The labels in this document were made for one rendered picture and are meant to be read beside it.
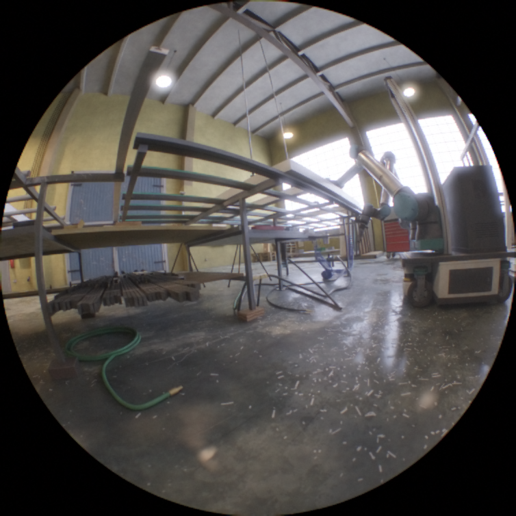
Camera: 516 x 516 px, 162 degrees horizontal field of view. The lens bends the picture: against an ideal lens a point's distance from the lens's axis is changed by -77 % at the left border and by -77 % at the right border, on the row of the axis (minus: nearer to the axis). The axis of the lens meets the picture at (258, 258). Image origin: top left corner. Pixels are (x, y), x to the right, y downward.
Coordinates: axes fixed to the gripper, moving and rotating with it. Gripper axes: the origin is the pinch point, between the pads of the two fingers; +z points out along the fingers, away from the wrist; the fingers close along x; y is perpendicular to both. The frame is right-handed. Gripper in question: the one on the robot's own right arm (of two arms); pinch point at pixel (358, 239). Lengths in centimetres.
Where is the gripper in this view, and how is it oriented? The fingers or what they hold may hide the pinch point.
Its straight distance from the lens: 169.4
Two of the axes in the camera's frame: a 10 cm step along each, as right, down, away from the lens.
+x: 5.5, 0.4, 8.3
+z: -3.1, 9.4, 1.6
